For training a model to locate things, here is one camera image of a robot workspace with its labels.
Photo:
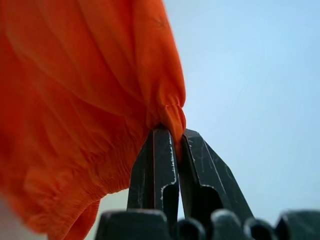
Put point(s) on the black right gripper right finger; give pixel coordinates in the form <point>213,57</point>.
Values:
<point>200,170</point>

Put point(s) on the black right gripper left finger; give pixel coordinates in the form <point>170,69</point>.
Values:
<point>155,175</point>

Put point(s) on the orange shorts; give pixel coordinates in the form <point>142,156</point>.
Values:
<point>75,100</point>

